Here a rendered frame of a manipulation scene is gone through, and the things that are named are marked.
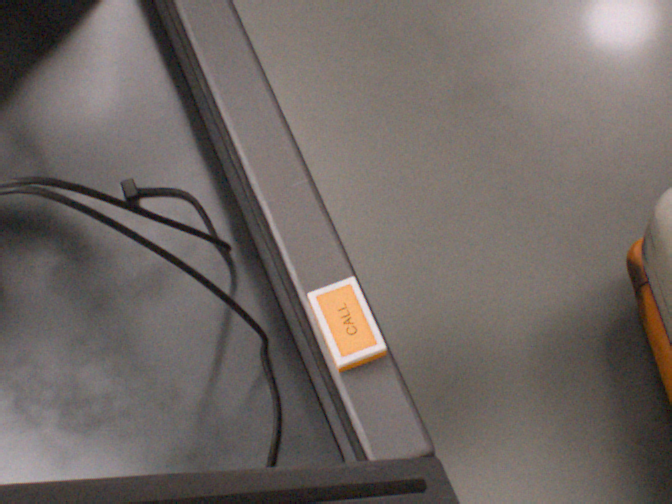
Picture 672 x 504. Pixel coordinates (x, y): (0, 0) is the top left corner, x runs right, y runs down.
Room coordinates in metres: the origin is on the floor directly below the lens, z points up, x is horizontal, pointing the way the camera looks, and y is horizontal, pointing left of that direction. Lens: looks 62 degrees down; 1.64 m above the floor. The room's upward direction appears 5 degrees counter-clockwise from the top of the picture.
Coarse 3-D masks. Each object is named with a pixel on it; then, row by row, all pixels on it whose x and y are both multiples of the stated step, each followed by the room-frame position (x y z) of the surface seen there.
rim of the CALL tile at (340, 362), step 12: (324, 288) 0.34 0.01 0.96; (336, 288) 0.34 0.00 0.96; (312, 300) 0.33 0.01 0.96; (360, 300) 0.33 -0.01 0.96; (324, 324) 0.31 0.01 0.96; (372, 324) 0.31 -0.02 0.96; (336, 348) 0.30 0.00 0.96; (372, 348) 0.30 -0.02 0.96; (384, 348) 0.30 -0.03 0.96; (336, 360) 0.29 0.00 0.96; (348, 360) 0.29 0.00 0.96
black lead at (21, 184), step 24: (0, 192) 0.39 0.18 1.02; (24, 192) 0.39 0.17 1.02; (48, 192) 0.39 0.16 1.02; (96, 192) 0.40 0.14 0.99; (144, 192) 0.49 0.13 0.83; (168, 192) 0.49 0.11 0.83; (96, 216) 0.38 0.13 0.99; (144, 216) 0.41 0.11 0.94; (144, 240) 0.38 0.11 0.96; (216, 240) 0.43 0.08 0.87; (216, 288) 0.38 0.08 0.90; (240, 312) 0.37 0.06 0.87; (264, 336) 0.36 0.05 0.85; (264, 360) 0.35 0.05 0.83
